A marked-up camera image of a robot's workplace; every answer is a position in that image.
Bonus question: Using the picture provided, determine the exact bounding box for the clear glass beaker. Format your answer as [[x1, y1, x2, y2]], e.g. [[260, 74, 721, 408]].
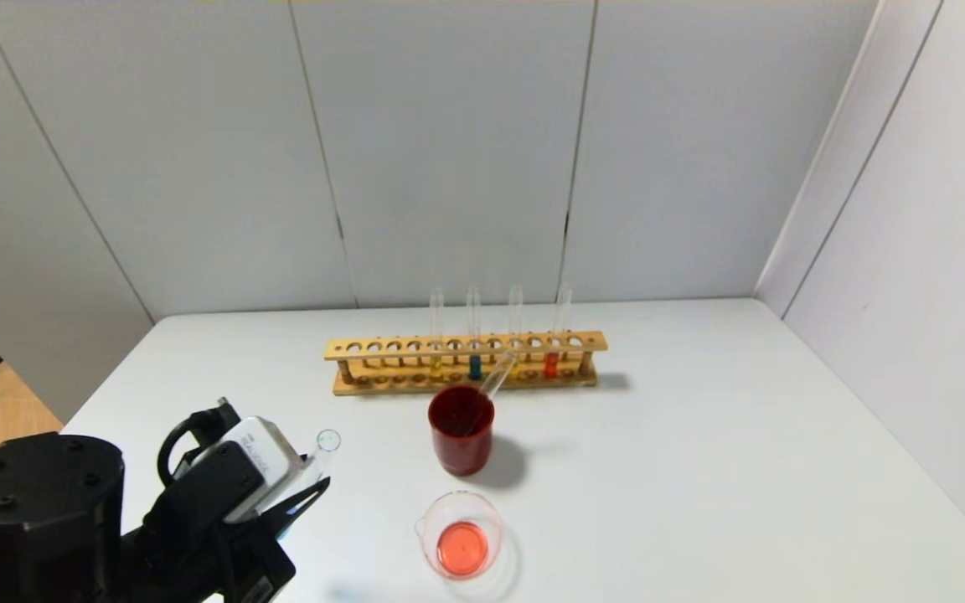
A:
[[415, 490, 505, 581]]

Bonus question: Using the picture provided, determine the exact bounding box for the blue pigment glass test tube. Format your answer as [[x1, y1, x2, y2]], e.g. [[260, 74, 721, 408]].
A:
[[276, 429, 342, 539], [466, 287, 483, 382]]

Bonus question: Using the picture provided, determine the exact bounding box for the red pigment glass test tube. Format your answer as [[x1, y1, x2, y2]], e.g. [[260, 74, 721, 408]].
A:
[[543, 283, 574, 379], [459, 352, 519, 436]]

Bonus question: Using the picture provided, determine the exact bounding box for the wooden test tube rack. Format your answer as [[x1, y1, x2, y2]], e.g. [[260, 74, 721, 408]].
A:
[[323, 331, 609, 396]]

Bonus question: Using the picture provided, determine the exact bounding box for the yellow pigment glass test tube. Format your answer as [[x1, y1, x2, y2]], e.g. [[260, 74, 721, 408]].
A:
[[429, 288, 446, 383], [507, 285, 524, 380]]

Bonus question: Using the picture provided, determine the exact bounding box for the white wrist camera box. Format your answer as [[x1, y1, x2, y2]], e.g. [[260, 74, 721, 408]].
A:
[[219, 416, 306, 524]]

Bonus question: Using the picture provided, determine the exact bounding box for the thick black cable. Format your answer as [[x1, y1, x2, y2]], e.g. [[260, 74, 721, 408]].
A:
[[156, 400, 242, 484]]

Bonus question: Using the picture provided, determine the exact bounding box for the dark red plastic cup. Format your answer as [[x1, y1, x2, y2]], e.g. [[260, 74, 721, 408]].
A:
[[427, 384, 496, 477]]

